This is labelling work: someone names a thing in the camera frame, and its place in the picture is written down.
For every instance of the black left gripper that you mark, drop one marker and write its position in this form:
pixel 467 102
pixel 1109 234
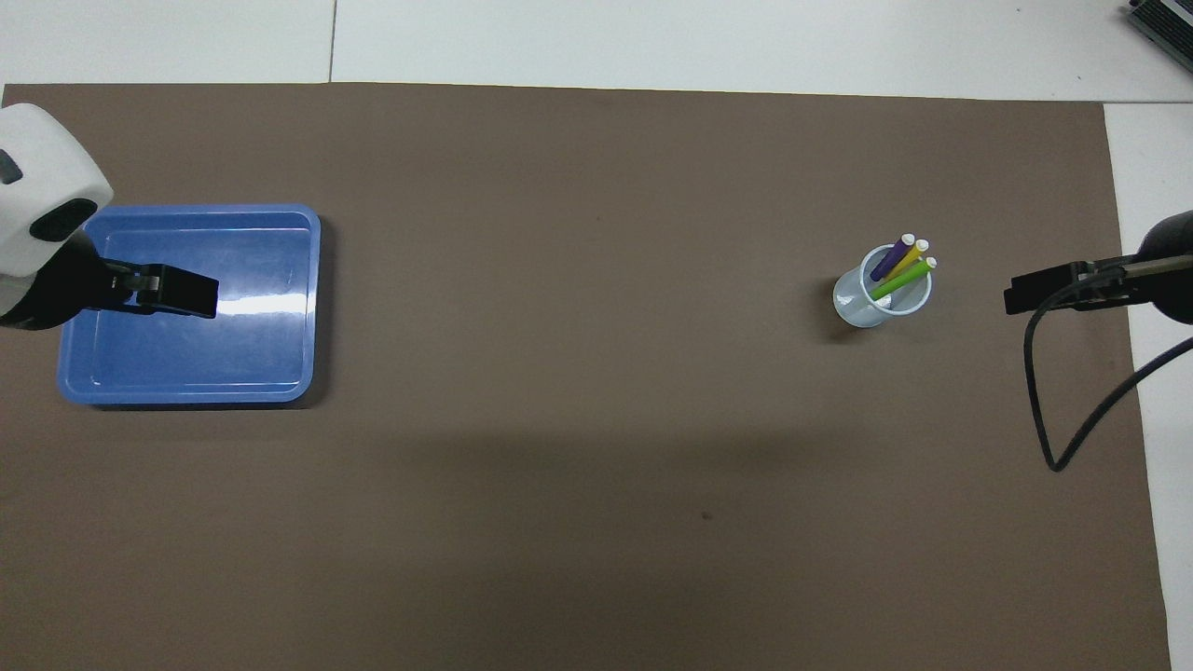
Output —
pixel 65 289

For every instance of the clear plastic cup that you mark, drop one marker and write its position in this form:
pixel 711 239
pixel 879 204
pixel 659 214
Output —
pixel 853 303

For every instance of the yellow pen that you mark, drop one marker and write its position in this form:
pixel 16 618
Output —
pixel 913 254

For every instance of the brown table mat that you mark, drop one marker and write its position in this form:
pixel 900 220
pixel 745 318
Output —
pixel 578 373

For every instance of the grey ribbed device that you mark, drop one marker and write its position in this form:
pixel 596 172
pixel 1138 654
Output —
pixel 1165 23

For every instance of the green pen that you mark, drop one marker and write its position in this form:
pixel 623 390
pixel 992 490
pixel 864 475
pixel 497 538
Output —
pixel 904 278

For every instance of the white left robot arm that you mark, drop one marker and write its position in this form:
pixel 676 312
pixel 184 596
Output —
pixel 37 158

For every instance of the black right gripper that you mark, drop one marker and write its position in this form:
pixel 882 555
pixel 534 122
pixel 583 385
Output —
pixel 1170 275

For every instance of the purple pen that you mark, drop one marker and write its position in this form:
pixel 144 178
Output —
pixel 890 259

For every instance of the blue plastic tray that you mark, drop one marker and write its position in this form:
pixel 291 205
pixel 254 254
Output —
pixel 233 354

